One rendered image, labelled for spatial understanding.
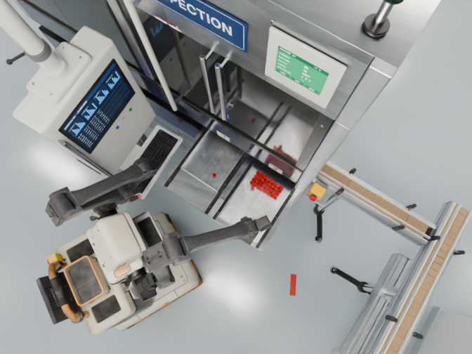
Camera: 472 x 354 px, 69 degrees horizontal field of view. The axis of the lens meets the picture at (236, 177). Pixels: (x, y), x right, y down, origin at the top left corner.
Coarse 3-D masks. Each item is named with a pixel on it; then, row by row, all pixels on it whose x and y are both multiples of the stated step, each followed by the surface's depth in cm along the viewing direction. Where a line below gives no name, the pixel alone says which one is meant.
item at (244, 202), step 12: (240, 192) 195; (252, 192) 194; (276, 192) 194; (288, 192) 194; (228, 204) 193; (240, 204) 193; (252, 204) 193; (264, 204) 192; (276, 204) 192; (228, 216) 191; (240, 216) 191; (252, 216) 191
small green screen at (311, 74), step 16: (272, 32) 85; (272, 48) 91; (288, 48) 87; (304, 48) 83; (272, 64) 97; (288, 64) 92; (304, 64) 88; (320, 64) 84; (336, 64) 81; (288, 80) 99; (304, 80) 94; (320, 80) 90; (336, 80) 86; (304, 96) 102; (320, 96) 96
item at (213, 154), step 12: (204, 144) 203; (216, 144) 203; (228, 144) 202; (192, 156) 201; (204, 156) 201; (216, 156) 201; (228, 156) 200; (240, 156) 200; (192, 168) 199; (204, 168) 199; (216, 168) 199; (228, 168) 199; (204, 180) 197; (216, 180) 197
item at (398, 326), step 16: (448, 208) 185; (448, 224) 180; (464, 224) 178; (432, 240) 179; (448, 240) 180; (416, 256) 186; (432, 256) 175; (448, 256) 174; (416, 272) 176; (432, 272) 176; (400, 288) 181; (416, 288) 171; (432, 288) 171; (400, 304) 172; (416, 304) 173; (384, 320) 176; (400, 320) 167; (416, 320) 167; (384, 336) 169; (400, 336) 169; (416, 336) 165; (368, 352) 172; (384, 352) 164; (400, 352) 164
